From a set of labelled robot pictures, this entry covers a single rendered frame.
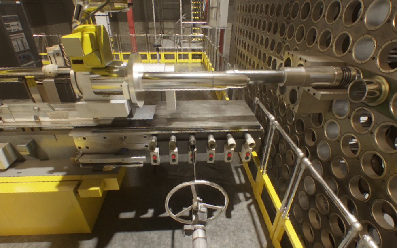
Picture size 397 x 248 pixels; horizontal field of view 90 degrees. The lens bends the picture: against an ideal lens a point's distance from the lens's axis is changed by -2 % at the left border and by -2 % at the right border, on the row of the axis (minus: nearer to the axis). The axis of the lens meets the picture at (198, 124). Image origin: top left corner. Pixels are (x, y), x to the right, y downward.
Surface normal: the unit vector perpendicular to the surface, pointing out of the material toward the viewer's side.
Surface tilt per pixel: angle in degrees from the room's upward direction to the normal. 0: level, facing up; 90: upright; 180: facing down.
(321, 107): 90
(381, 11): 101
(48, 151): 90
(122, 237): 0
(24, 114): 90
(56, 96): 90
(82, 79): 76
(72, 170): 0
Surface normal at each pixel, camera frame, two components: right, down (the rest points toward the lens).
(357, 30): -1.00, 0.02
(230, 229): 0.01, -0.87
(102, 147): 0.07, 0.50
